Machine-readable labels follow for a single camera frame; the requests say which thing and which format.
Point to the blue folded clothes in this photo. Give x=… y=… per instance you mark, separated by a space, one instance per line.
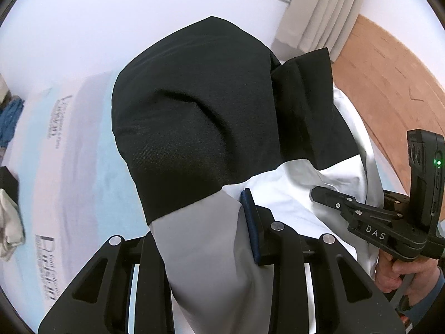
x=8 y=120

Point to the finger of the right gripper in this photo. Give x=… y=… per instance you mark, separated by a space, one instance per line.
x=391 y=197
x=349 y=207

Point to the black folded garment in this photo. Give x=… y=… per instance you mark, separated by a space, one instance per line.
x=9 y=183

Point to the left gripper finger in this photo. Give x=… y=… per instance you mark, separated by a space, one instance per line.
x=258 y=221

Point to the black tracking camera box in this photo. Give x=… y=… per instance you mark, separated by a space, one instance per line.
x=426 y=159

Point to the right beige curtain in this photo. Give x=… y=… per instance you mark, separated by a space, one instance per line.
x=309 y=25

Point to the beige folded garment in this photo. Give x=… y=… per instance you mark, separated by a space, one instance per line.
x=11 y=227

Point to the person's right hand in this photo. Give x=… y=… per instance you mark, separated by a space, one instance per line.
x=389 y=271

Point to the white and black hooded jacket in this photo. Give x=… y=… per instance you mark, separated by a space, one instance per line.
x=209 y=111

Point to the wooden headboard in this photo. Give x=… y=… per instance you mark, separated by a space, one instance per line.
x=391 y=89

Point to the blue sleeve forearm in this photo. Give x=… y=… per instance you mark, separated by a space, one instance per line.
x=427 y=316

